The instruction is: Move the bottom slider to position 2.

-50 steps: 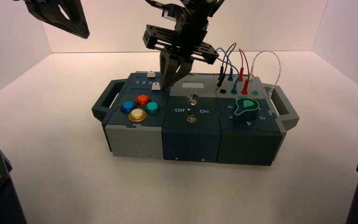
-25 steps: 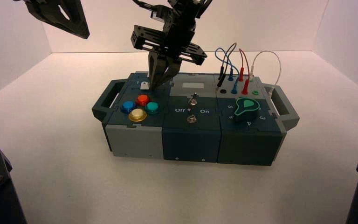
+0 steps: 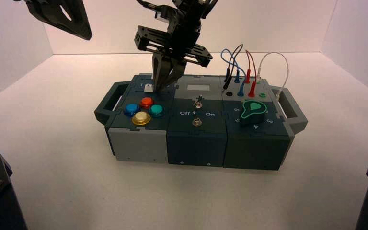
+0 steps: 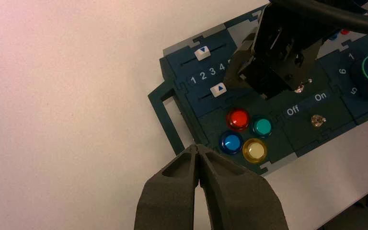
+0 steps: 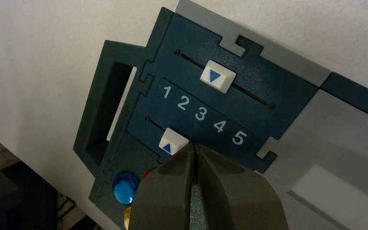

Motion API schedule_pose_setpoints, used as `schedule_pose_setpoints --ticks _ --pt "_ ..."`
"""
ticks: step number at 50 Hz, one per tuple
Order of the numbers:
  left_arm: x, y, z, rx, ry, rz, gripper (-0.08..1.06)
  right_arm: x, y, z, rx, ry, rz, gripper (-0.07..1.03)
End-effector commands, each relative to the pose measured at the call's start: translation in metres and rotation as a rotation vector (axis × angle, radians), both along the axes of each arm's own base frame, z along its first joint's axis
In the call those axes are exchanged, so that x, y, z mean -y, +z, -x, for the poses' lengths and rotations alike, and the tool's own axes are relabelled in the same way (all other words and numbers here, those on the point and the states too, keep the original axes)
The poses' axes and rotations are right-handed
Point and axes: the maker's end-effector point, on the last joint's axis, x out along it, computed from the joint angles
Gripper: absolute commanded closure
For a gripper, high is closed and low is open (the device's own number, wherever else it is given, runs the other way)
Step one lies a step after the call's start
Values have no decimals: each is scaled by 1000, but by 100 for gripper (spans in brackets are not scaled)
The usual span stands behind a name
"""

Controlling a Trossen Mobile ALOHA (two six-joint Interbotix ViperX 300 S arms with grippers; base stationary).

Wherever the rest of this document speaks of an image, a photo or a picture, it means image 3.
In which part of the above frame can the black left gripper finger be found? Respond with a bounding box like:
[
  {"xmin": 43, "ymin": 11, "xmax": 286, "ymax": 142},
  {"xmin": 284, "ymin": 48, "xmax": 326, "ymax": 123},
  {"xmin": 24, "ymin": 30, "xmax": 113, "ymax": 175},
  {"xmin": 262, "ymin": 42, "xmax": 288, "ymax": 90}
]
[{"xmin": 12, "ymin": 0, "xmax": 93, "ymax": 41}]

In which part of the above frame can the green teal rotary knob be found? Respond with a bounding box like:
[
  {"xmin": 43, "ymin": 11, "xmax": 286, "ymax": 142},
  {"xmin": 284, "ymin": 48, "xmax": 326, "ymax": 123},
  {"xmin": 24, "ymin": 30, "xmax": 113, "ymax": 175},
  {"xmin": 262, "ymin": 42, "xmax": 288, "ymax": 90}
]
[{"xmin": 240, "ymin": 99, "xmax": 268, "ymax": 128}]

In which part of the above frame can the dark teal grey control box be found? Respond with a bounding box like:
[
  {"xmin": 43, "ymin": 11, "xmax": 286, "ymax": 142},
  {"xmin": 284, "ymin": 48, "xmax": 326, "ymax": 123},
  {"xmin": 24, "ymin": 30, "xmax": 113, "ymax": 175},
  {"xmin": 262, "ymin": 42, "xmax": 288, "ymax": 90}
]
[{"xmin": 94, "ymin": 73, "xmax": 309, "ymax": 172}]

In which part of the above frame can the teal round push button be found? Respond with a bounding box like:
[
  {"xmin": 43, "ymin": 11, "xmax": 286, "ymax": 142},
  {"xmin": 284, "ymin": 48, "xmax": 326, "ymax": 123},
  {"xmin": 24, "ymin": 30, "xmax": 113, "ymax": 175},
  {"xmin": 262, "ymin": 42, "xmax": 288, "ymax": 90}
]
[{"xmin": 148, "ymin": 104, "xmax": 166, "ymax": 118}]

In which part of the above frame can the red round push button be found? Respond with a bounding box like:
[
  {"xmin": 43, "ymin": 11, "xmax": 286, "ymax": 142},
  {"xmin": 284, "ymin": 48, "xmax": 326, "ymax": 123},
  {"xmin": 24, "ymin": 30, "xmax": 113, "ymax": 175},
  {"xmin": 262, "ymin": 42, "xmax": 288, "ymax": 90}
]
[{"xmin": 138, "ymin": 96, "xmax": 155, "ymax": 110}]

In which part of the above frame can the dark teal box handle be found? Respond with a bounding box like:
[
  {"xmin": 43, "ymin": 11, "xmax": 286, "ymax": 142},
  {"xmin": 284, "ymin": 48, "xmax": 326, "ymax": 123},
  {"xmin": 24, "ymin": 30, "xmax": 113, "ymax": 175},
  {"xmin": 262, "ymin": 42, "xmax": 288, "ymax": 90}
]
[{"xmin": 94, "ymin": 80, "xmax": 131, "ymax": 127}]

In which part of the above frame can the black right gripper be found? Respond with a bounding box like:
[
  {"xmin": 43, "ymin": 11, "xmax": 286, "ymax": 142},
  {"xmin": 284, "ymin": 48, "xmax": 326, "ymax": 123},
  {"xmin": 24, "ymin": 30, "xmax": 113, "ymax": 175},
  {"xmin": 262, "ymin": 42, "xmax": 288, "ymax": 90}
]
[{"xmin": 134, "ymin": 17, "xmax": 214, "ymax": 93}]

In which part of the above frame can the small grey display window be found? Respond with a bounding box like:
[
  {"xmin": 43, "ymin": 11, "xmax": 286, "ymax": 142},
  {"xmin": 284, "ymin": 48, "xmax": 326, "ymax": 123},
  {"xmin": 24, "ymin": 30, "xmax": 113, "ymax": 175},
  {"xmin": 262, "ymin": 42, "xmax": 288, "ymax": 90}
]
[{"xmin": 187, "ymin": 84, "xmax": 210, "ymax": 93}]

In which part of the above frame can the yellow round push button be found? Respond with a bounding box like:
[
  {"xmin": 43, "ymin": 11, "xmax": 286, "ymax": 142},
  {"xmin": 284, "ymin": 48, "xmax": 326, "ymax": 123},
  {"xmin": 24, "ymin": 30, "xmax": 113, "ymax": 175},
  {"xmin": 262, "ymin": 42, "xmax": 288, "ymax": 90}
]
[{"xmin": 131, "ymin": 111, "xmax": 152, "ymax": 127}]

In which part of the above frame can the blue round push button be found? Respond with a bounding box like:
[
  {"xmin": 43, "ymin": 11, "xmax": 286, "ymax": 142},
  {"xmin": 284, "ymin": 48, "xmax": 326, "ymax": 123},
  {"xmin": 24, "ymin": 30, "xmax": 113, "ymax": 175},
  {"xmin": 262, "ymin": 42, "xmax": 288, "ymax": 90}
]
[{"xmin": 124, "ymin": 103, "xmax": 141, "ymax": 117}]

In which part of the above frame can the red jumper cable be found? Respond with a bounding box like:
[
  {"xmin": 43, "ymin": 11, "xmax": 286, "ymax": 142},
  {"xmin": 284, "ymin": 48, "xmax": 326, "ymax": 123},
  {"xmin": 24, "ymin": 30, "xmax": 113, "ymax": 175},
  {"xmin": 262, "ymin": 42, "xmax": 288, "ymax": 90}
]
[{"xmin": 245, "ymin": 49, "xmax": 258, "ymax": 98}]

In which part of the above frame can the black jumper cable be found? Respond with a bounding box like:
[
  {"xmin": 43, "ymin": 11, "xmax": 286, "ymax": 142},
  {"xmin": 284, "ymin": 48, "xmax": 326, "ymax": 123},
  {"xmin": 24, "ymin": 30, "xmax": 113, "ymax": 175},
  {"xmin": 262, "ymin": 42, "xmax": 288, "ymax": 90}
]
[{"xmin": 221, "ymin": 43, "xmax": 244, "ymax": 90}]

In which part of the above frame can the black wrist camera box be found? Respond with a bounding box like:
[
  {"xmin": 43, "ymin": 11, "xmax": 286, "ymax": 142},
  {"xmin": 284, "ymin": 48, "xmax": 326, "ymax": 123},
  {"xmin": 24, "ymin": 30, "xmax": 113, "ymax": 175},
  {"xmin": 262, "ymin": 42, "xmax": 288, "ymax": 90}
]
[{"xmin": 158, "ymin": 5, "xmax": 179, "ymax": 25}]

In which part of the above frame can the grey teal box handle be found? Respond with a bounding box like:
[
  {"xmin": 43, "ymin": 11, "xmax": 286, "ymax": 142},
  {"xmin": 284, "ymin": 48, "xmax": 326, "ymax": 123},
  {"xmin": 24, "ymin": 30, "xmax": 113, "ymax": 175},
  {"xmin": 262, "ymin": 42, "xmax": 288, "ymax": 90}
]
[{"xmin": 272, "ymin": 86, "xmax": 309, "ymax": 136}]

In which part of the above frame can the blue jumper cable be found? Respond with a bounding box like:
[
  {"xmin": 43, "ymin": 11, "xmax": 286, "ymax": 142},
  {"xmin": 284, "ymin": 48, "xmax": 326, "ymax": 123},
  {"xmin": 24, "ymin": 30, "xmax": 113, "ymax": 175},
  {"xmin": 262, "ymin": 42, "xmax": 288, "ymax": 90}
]
[{"xmin": 220, "ymin": 48, "xmax": 247, "ymax": 97}]

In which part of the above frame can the white jumper cable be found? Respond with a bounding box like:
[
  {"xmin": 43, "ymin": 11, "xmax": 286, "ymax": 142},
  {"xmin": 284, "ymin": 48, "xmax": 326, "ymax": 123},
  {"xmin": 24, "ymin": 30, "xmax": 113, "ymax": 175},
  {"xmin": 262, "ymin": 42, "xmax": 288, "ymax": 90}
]
[{"xmin": 256, "ymin": 52, "xmax": 290, "ymax": 100}]

